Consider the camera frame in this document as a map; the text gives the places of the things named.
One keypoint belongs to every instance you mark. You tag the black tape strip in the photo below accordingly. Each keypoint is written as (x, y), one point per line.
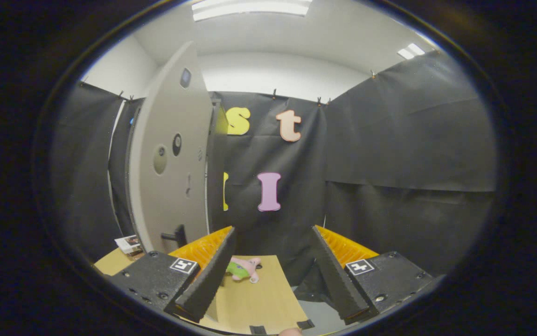
(305, 324)
(258, 329)

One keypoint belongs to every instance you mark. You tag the black backdrop cloth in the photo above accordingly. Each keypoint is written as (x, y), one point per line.
(389, 186)

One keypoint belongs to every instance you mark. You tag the grey shoe cabinet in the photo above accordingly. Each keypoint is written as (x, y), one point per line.
(216, 177)

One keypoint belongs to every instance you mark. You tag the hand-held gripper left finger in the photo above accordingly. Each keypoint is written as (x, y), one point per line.
(212, 277)

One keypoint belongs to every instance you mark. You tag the white printed box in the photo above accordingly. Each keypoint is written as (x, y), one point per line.
(127, 243)

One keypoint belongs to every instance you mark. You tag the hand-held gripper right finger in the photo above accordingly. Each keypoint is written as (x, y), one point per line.
(333, 280)

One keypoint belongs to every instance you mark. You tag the green and pink plush toy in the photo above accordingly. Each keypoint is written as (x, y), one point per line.
(245, 269)

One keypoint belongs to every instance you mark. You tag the brown book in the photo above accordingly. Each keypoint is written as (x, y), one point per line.
(138, 255)

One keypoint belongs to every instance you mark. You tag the small ceiling light panel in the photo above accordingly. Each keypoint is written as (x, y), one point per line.
(411, 51)

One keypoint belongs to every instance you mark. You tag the long ceiling light panel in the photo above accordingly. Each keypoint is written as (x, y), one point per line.
(249, 9)

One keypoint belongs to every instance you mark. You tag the light grey shoe cabinet door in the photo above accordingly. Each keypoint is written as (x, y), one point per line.
(175, 196)

